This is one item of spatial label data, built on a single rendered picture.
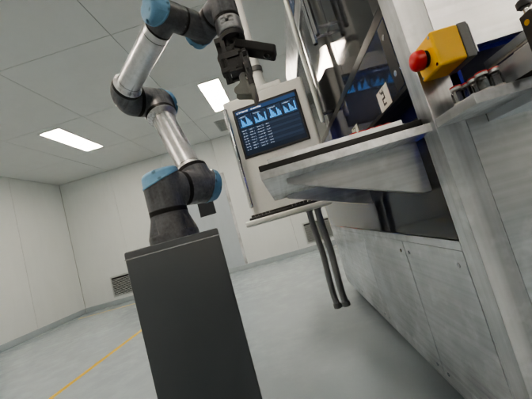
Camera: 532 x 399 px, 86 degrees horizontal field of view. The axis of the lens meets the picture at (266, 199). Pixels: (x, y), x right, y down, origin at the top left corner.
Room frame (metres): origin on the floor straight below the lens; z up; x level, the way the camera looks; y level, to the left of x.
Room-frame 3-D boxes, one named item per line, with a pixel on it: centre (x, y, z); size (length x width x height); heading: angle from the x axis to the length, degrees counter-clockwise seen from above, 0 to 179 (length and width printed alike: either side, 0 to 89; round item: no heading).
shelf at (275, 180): (0.99, -0.26, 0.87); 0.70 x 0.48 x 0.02; 177
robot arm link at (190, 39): (0.82, 0.05, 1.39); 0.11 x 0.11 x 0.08; 47
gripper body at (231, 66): (0.77, -0.02, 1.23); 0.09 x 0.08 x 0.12; 87
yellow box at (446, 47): (0.56, -0.43, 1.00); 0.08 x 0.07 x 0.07; 87
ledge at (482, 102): (0.55, -0.47, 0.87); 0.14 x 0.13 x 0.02; 87
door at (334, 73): (1.35, -0.45, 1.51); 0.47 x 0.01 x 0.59; 177
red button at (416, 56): (0.57, -0.38, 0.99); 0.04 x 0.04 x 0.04; 87
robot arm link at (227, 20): (0.76, -0.03, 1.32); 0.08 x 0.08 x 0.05
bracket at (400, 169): (0.75, -0.24, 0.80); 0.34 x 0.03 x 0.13; 87
